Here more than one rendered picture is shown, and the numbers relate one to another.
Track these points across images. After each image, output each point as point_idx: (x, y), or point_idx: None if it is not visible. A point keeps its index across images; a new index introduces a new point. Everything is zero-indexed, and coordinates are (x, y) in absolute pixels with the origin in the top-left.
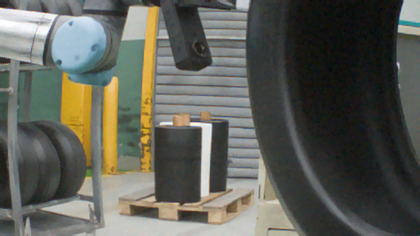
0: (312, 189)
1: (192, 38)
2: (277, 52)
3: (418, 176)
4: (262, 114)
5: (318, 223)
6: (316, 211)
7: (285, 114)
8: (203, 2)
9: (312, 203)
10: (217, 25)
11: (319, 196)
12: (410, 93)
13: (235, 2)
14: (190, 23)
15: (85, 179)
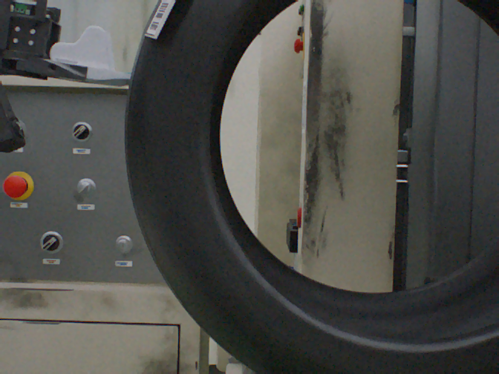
0: (255, 281)
1: (9, 113)
2: (203, 134)
3: (271, 260)
4: (175, 202)
5: (265, 320)
6: (261, 307)
7: (212, 201)
8: (45, 69)
9: (255, 297)
10: None
11: (266, 289)
12: (108, 159)
13: (86, 72)
14: (2, 95)
15: None
